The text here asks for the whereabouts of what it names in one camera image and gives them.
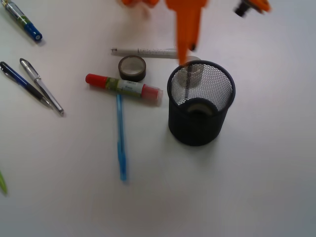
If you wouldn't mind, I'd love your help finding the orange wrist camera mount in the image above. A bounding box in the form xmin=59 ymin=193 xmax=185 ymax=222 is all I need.
xmin=234 ymin=0 xmax=272 ymax=17

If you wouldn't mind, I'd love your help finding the white dotted pen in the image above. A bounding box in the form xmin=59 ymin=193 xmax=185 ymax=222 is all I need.
xmin=111 ymin=48 xmax=177 ymax=59

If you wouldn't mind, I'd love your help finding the clear tape roll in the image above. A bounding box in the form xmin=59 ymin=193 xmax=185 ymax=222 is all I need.
xmin=179 ymin=55 xmax=205 ymax=89

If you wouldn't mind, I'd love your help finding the red capped glue stick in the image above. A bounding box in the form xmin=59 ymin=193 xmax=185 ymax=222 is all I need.
xmin=85 ymin=74 xmax=163 ymax=106

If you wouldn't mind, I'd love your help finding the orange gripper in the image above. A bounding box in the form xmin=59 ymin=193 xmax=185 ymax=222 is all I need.
xmin=165 ymin=0 xmax=208 ymax=65

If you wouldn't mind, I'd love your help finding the black mesh pen holder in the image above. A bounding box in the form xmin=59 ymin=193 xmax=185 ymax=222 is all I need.
xmin=167 ymin=60 xmax=236 ymax=146

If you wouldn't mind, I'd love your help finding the dark blue ballpoint pen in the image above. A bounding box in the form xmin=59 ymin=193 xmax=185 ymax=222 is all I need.
xmin=0 ymin=61 xmax=51 ymax=109

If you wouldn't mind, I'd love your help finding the orange robot base part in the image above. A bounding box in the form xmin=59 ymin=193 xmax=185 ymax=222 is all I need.
xmin=121 ymin=0 xmax=159 ymax=7

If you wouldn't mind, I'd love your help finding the blue plastic pen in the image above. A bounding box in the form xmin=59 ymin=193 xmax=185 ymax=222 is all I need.
xmin=117 ymin=94 xmax=127 ymax=182

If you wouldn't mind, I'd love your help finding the blue capped marker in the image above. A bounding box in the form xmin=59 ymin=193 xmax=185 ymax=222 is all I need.
xmin=0 ymin=0 xmax=42 ymax=42

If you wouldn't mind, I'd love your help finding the dark brown tape roll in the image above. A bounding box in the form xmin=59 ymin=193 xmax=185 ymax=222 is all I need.
xmin=118 ymin=55 xmax=147 ymax=82

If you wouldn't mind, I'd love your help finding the silver metal pen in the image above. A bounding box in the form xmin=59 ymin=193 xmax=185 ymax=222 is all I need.
xmin=20 ymin=58 xmax=65 ymax=117

